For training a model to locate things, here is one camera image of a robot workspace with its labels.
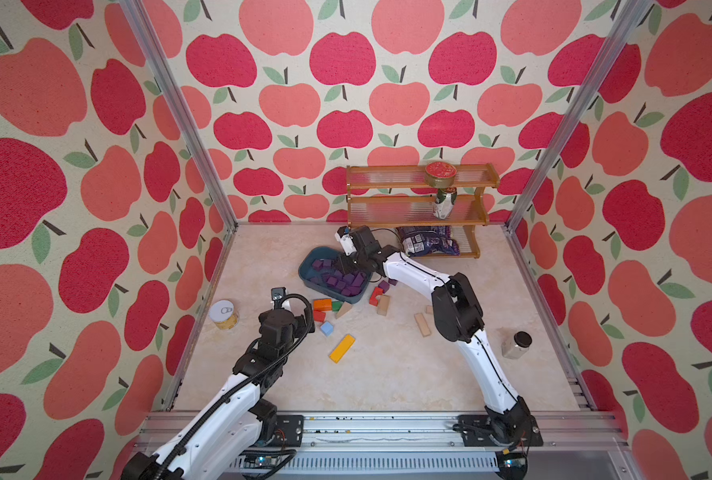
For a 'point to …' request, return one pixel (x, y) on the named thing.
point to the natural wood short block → (383, 304)
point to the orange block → (323, 305)
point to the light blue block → (327, 328)
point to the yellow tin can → (223, 313)
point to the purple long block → (317, 265)
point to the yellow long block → (342, 348)
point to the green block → (336, 305)
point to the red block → (319, 315)
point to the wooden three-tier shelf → (423, 196)
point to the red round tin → (440, 174)
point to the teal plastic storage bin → (317, 280)
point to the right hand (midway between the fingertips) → (338, 265)
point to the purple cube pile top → (384, 285)
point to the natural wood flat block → (429, 309)
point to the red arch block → (373, 297)
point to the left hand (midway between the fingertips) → (297, 311)
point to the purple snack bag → (429, 239)
